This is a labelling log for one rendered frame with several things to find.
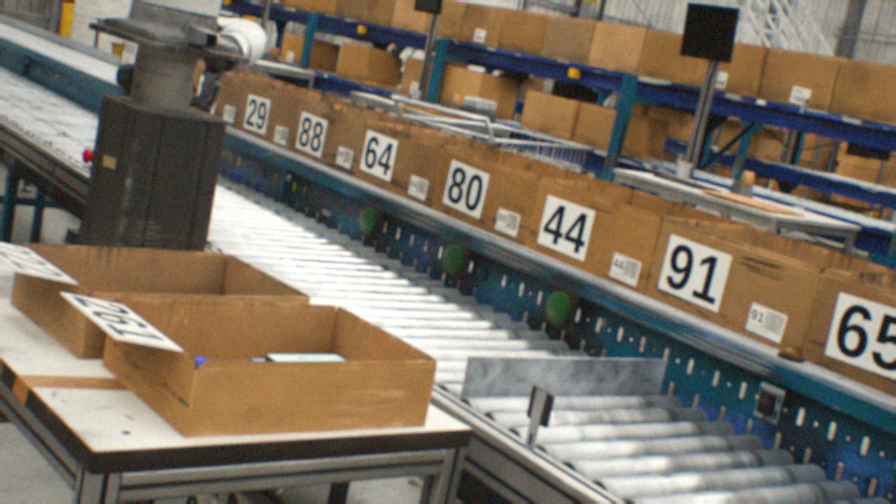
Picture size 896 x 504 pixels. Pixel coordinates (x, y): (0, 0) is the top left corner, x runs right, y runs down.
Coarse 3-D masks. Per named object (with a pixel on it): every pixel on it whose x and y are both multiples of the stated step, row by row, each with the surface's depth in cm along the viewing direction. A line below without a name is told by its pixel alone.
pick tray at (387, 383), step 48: (192, 336) 175; (240, 336) 180; (288, 336) 185; (336, 336) 189; (384, 336) 179; (144, 384) 156; (192, 384) 145; (240, 384) 149; (288, 384) 153; (336, 384) 158; (384, 384) 163; (432, 384) 169; (192, 432) 147; (240, 432) 151; (288, 432) 156
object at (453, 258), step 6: (450, 246) 275; (456, 246) 274; (444, 252) 277; (450, 252) 275; (456, 252) 273; (444, 258) 276; (450, 258) 274; (456, 258) 273; (462, 258) 273; (444, 264) 276; (450, 264) 274; (456, 264) 273; (450, 270) 274; (456, 270) 273
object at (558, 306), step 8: (552, 296) 245; (560, 296) 243; (552, 304) 245; (560, 304) 243; (568, 304) 242; (552, 312) 245; (560, 312) 243; (568, 312) 242; (552, 320) 245; (560, 320) 243
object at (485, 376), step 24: (480, 360) 192; (504, 360) 195; (528, 360) 198; (552, 360) 201; (576, 360) 204; (600, 360) 208; (624, 360) 211; (648, 360) 215; (480, 384) 193; (504, 384) 196; (528, 384) 200; (552, 384) 203; (576, 384) 206; (600, 384) 209; (624, 384) 213; (648, 384) 217
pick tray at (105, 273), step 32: (64, 256) 192; (96, 256) 195; (128, 256) 199; (160, 256) 203; (192, 256) 207; (224, 256) 211; (32, 288) 181; (64, 288) 172; (96, 288) 197; (128, 288) 201; (160, 288) 205; (192, 288) 209; (224, 288) 211; (256, 288) 204; (288, 288) 196; (32, 320) 181; (64, 320) 172; (96, 352) 169
